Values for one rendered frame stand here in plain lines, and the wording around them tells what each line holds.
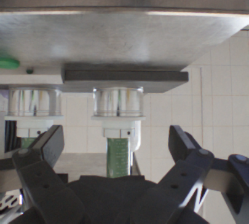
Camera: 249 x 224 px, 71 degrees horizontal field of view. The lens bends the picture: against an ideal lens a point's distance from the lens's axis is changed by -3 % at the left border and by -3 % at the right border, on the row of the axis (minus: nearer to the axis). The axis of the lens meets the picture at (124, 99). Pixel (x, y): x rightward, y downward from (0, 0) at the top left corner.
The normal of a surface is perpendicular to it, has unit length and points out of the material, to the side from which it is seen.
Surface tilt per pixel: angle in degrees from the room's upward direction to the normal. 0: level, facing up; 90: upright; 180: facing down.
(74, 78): 90
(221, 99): 90
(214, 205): 90
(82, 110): 90
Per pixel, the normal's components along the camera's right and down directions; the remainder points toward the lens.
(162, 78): 0.01, -0.07
